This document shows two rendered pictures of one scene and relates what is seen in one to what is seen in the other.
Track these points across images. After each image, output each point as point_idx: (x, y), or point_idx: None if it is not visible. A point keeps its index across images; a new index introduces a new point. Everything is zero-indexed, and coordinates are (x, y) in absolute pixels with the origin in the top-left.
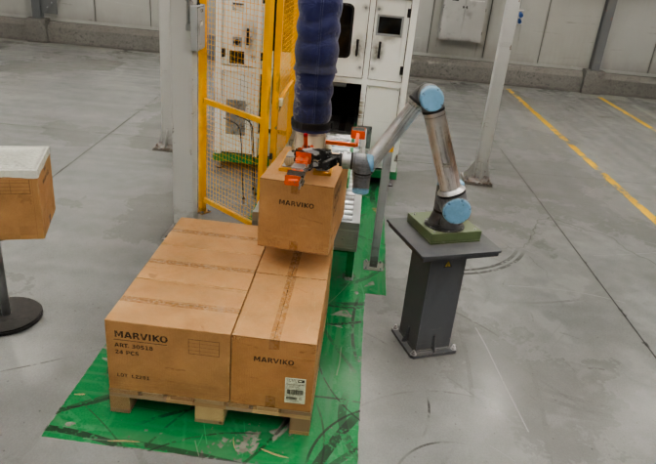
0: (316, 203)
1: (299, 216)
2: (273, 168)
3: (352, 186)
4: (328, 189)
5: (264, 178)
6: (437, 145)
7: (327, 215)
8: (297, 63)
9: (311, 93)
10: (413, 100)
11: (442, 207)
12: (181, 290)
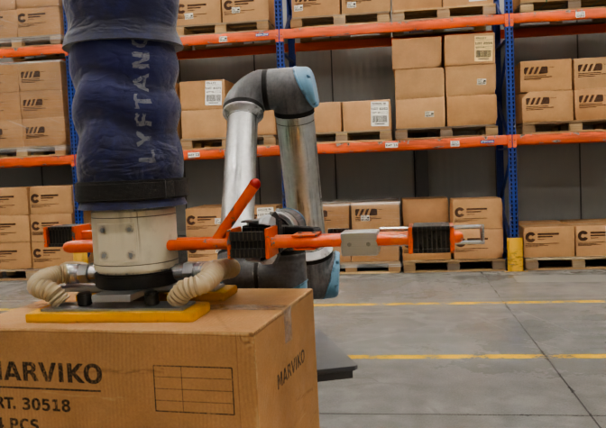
0: (305, 343)
1: (296, 397)
2: (172, 326)
3: (291, 283)
4: (309, 295)
5: (258, 330)
6: (316, 167)
7: (314, 361)
8: (130, 18)
9: (175, 95)
10: (256, 103)
11: (325, 276)
12: None
